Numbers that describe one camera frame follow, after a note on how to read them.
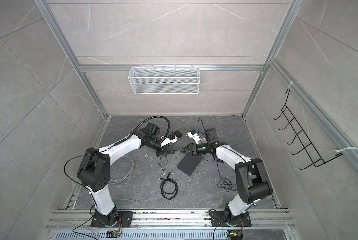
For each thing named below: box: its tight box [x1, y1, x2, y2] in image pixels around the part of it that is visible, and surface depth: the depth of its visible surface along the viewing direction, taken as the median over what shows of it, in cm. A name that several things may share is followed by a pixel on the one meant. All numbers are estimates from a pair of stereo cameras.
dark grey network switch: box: [176, 154, 204, 177], surface depth 92 cm
